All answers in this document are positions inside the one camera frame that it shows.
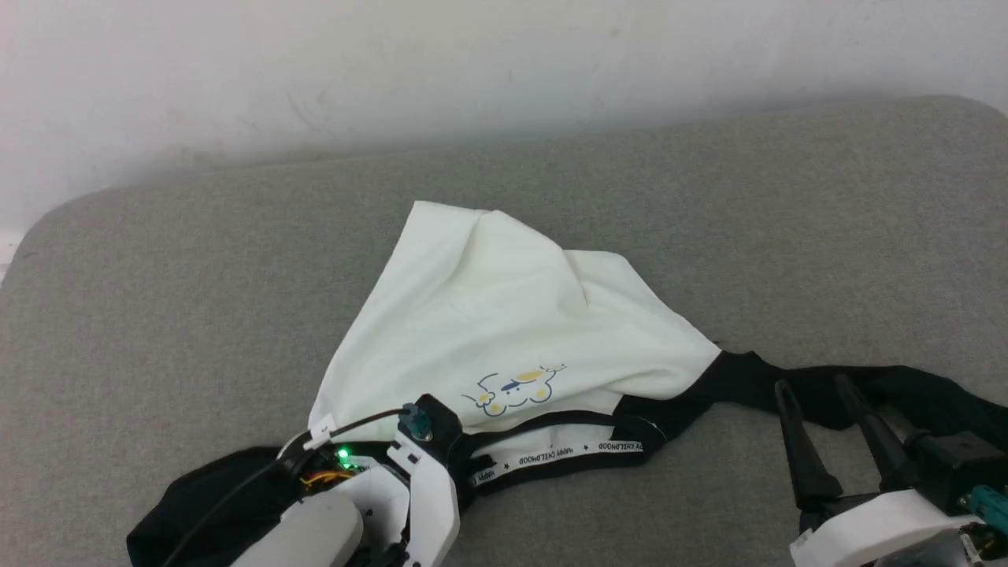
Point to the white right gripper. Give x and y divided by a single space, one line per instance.
882 528

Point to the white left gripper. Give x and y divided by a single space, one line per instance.
429 504

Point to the white and black cartoon shirt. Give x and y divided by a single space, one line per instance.
488 315

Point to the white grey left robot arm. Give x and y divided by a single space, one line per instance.
303 535

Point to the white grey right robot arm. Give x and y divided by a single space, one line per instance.
929 555

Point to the grey fabric sofa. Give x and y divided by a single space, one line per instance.
157 315

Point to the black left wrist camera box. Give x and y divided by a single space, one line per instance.
431 425

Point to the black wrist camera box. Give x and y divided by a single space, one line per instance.
957 465
431 425

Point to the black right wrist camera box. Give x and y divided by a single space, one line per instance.
957 465

